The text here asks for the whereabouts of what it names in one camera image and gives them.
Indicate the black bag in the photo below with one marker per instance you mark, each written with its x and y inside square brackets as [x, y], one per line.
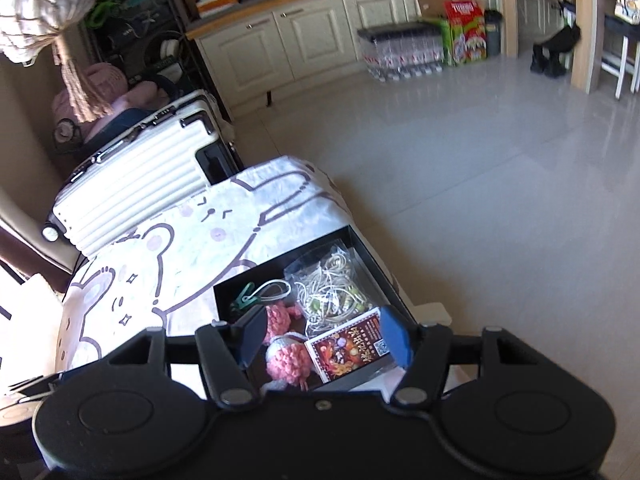
[555, 45]

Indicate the red card box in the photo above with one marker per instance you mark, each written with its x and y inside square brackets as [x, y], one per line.
[345, 350]

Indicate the bear print tablecloth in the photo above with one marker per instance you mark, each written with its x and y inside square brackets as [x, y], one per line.
[200, 240]

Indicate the beige wooden post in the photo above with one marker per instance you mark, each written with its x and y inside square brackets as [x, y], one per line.
[506, 10]
[589, 25]

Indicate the pink crochet doll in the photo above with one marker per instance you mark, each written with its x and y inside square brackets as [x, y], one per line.
[287, 360]

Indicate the red and green carton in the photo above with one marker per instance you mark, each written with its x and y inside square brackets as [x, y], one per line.
[465, 35]

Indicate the white ribbed suitcase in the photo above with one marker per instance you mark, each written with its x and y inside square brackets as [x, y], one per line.
[135, 180]

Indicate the pack of water bottles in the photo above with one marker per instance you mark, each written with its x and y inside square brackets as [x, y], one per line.
[400, 52]

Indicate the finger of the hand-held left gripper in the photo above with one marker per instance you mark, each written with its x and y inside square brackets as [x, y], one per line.
[35, 386]

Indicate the cream macrame hanging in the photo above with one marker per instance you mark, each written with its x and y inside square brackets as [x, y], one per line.
[35, 15]

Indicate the pink cushion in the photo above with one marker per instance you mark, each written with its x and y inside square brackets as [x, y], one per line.
[105, 80]

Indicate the black cardboard box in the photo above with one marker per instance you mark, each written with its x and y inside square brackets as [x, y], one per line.
[225, 300]

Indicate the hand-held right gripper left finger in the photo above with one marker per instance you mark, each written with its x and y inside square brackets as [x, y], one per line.
[252, 335]

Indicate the white chair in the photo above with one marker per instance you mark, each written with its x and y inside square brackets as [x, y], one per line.
[617, 60]

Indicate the brown cardboard box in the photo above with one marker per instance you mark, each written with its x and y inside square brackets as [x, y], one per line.
[432, 7]

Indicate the stack of books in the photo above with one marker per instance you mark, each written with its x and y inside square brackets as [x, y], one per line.
[216, 2]

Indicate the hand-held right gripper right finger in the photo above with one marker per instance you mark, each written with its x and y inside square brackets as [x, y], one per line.
[397, 335]

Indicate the dark cylindrical bin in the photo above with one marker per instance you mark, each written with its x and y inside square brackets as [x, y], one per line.
[492, 32]

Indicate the green plastic clip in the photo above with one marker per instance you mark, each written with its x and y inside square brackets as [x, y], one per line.
[245, 299]

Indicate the cream kitchen cabinets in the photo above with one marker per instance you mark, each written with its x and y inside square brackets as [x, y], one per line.
[310, 40]

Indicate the black metal rack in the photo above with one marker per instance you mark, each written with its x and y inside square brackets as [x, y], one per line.
[125, 35]

